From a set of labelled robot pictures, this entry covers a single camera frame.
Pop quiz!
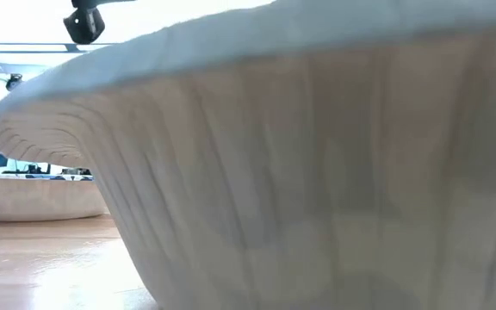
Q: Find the black background robot rig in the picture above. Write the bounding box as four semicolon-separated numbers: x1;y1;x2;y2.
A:
2;162;94;177

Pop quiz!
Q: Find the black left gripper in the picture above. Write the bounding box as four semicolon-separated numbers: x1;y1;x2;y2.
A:
62;0;106;46

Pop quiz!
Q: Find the white paper bowl blue pattern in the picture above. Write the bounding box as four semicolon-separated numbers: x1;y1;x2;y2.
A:
0;173;110;223
0;0;496;310

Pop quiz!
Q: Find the black ceiling spot camera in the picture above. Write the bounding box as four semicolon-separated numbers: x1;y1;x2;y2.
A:
5;72;24;92

